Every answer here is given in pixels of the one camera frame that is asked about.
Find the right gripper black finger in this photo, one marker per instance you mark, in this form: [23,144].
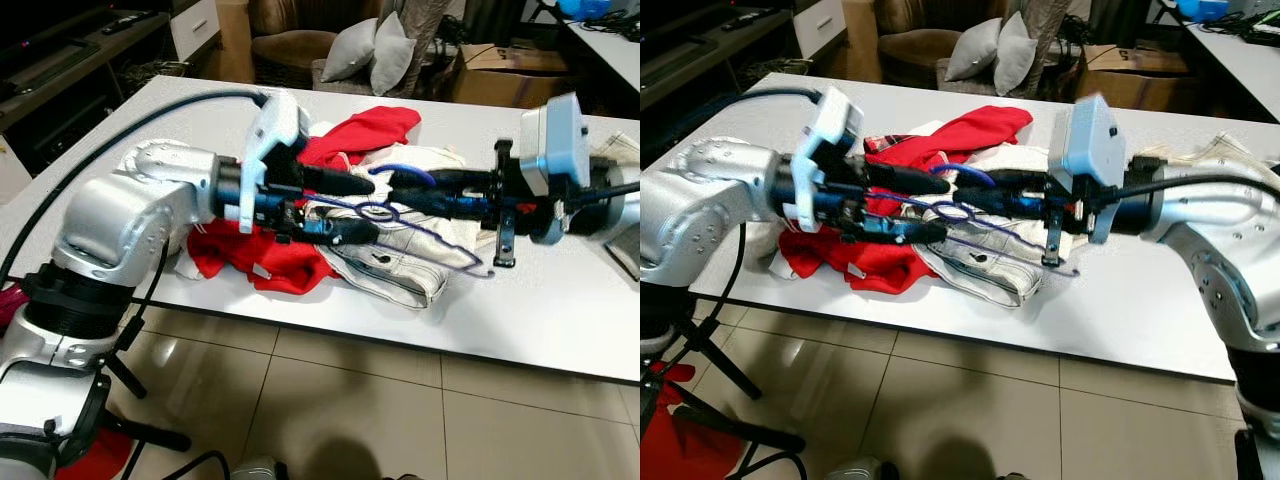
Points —
[445,208]
[998,208]
[995,181]
[445,181]

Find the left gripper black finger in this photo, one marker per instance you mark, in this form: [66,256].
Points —
[910,233]
[340,182]
[345,232]
[908,181]

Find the red T-shirt white trim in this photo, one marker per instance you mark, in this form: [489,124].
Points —
[250,260]
[850,265]

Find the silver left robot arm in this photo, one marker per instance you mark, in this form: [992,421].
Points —
[120,215]
[720,190]

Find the cardboard box black label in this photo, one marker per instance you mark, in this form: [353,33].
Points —
[1140,80]
[510,75]

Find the grey pillow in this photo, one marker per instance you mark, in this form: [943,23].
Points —
[392,55]
[350,50]
[975,50]
[1015,55]

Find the white table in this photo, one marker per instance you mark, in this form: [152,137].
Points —
[1245,60]
[1100,320]
[560,320]
[610,50]

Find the brown armchair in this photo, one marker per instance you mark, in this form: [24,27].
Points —
[915,45]
[290,45]

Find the blue object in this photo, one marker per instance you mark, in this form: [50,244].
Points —
[585,8]
[1205,10]

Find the black remote control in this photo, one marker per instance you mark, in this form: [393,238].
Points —
[128,22]
[750,20]

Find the robot leg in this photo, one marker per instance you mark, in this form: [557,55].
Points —
[258,470]
[855,470]

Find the pink plastic object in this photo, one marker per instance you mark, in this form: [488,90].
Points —
[10,305]

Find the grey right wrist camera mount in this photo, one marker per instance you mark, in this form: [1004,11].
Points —
[1085,140]
[555,140]

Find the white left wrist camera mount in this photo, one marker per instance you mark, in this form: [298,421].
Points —
[275,130]
[835,125]

